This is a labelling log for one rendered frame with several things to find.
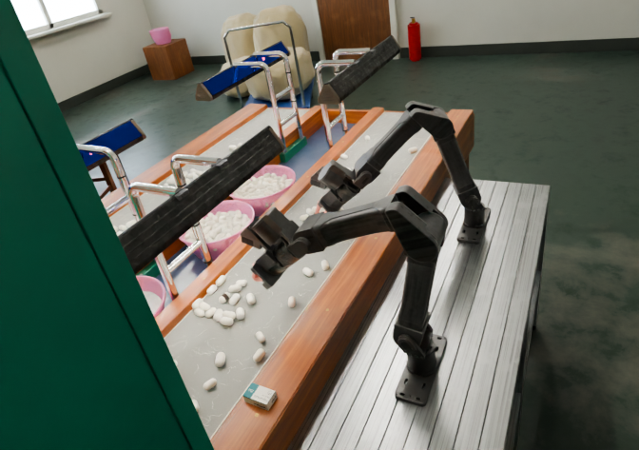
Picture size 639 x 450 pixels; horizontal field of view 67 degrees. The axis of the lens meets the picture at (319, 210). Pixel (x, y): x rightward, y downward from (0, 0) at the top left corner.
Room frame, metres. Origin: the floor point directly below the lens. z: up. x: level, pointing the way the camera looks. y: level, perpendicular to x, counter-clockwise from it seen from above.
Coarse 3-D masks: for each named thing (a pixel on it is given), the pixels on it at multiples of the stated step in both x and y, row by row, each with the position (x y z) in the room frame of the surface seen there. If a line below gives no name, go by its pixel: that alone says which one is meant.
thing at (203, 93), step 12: (276, 48) 2.35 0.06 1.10; (252, 60) 2.18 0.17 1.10; (264, 60) 2.24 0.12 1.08; (276, 60) 2.29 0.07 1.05; (228, 72) 2.04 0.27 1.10; (240, 72) 2.08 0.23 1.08; (252, 72) 2.13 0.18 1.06; (204, 84) 1.91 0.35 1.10; (216, 84) 1.95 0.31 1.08; (228, 84) 1.99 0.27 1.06; (240, 84) 2.05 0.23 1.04; (204, 96) 1.90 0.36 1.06; (216, 96) 1.91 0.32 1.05
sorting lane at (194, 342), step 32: (384, 128) 2.01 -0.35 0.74; (352, 160) 1.75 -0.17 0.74; (320, 192) 1.54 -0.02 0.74; (384, 192) 1.45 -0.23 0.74; (256, 256) 1.21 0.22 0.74; (320, 256) 1.15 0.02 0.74; (224, 288) 1.09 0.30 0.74; (256, 288) 1.06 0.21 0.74; (288, 288) 1.03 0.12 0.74; (192, 320) 0.98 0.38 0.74; (256, 320) 0.94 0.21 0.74; (288, 320) 0.91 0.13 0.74; (192, 352) 0.86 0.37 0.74; (224, 352) 0.84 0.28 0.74; (192, 384) 0.76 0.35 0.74; (224, 384) 0.75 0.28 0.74; (224, 416) 0.67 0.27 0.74
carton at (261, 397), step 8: (256, 384) 0.69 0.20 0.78; (248, 392) 0.68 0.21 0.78; (256, 392) 0.67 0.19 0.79; (264, 392) 0.67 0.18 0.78; (272, 392) 0.67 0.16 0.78; (248, 400) 0.66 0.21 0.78; (256, 400) 0.65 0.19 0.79; (264, 400) 0.65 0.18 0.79; (272, 400) 0.65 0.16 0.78; (264, 408) 0.64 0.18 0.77
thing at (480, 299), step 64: (448, 192) 1.49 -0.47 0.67; (512, 192) 1.41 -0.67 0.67; (448, 256) 1.13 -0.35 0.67; (512, 256) 1.08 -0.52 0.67; (384, 320) 0.92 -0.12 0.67; (448, 320) 0.89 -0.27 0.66; (512, 320) 0.85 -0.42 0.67; (384, 384) 0.73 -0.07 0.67; (448, 384) 0.70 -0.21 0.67; (512, 384) 0.67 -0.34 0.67; (320, 448) 0.60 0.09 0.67; (384, 448) 0.58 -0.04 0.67; (448, 448) 0.55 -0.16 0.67
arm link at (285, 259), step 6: (282, 240) 0.88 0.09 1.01; (276, 246) 0.91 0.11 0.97; (282, 246) 0.88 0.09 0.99; (276, 252) 0.89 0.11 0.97; (282, 252) 0.87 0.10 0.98; (288, 252) 0.86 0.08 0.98; (282, 258) 0.87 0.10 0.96; (288, 258) 0.86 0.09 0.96; (294, 258) 0.86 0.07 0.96; (300, 258) 0.86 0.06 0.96; (282, 264) 0.88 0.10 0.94; (288, 264) 0.88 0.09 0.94
